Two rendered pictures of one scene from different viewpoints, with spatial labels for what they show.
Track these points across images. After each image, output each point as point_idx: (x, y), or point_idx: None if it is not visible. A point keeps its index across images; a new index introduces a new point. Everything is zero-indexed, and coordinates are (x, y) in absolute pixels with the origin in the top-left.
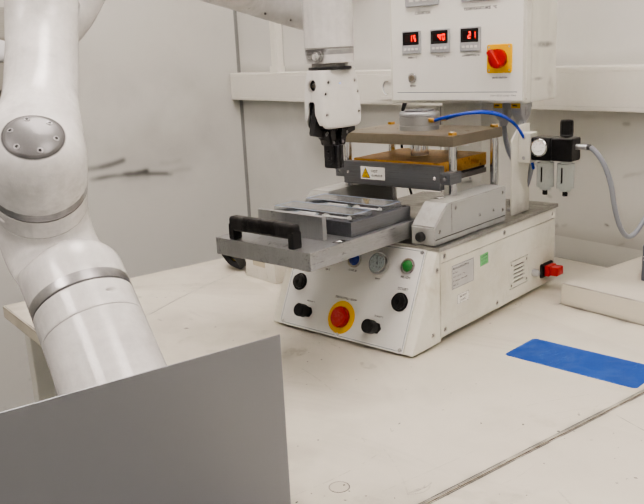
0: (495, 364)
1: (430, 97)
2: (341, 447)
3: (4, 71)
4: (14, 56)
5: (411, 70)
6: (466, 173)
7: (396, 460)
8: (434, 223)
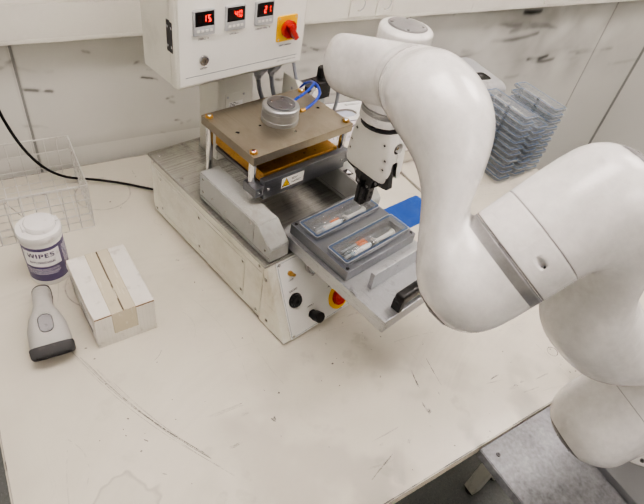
0: None
1: (222, 75)
2: (510, 342)
3: (641, 357)
4: None
5: (202, 52)
6: None
7: (522, 322)
8: (378, 194)
